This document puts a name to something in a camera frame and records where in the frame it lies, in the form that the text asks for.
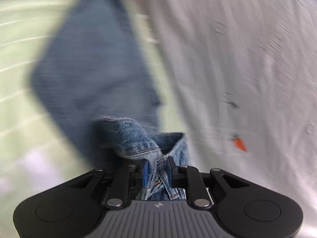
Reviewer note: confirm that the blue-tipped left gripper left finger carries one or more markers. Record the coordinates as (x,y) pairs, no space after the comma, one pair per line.
(130,175)

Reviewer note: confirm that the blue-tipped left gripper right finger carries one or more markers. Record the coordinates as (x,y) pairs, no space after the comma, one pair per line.
(192,181)

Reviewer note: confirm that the blue denim jeans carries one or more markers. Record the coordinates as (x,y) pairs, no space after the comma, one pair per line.
(96,86)

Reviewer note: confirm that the green grid cutting mat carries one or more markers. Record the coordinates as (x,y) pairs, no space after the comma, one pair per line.
(35,152)

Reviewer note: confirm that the grey carrot-print backdrop sheet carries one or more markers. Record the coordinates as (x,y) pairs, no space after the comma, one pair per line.
(244,74)

